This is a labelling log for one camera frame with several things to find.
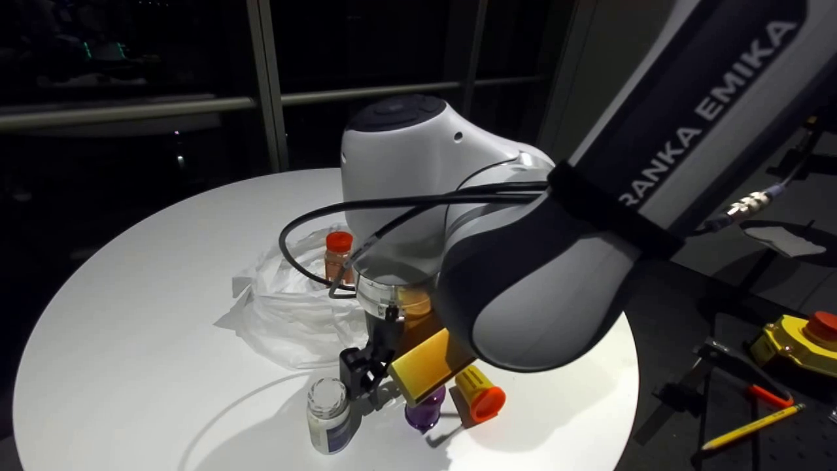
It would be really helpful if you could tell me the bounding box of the grey window rail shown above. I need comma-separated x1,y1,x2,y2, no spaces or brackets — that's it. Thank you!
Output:
0,74,548,137

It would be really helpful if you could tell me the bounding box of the white pill bottle blue label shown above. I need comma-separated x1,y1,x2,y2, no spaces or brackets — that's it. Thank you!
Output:
304,373,359,456

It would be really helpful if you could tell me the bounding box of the grey window frame post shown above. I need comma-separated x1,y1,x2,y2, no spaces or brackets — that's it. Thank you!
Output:
244,0,293,173

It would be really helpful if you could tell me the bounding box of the orange-lidded yellow play-doh tub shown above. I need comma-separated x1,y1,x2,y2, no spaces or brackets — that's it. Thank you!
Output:
453,360,511,426

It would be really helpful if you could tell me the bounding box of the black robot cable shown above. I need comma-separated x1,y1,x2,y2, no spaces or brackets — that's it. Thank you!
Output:
276,177,559,296

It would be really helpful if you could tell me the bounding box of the yellow emergency stop box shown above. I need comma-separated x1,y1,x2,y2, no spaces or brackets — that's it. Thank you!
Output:
752,309,837,379

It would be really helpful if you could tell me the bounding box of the black hand tool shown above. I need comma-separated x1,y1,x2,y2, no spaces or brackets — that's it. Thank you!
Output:
694,338,770,389

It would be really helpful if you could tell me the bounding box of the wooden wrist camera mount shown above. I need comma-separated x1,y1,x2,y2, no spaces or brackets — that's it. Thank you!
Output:
388,291,480,405

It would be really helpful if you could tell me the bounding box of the yellow pencil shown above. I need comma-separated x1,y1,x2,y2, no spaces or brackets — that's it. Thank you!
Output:
699,401,807,456

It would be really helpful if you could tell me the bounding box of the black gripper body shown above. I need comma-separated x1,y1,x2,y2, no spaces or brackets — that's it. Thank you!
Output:
367,312,406,373

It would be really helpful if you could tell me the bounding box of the black clamp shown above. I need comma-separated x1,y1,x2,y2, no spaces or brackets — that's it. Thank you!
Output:
651,379,711,424

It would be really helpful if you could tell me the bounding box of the translucent white plastic bag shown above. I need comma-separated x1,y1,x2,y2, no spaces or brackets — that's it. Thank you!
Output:
215,228,375,373

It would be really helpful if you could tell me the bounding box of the red-handled tool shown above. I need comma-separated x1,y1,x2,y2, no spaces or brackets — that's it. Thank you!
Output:
746,383,799,413

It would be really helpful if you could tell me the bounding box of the purple play-doh tub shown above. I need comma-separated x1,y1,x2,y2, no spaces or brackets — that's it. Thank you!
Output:
402,388,450,435

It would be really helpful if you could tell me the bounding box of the red-capped spice bottle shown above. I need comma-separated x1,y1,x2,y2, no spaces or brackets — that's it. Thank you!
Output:
323,228,359,291

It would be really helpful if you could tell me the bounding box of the white paper sheet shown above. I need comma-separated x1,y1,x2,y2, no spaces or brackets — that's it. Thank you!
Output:
753,219,833,262

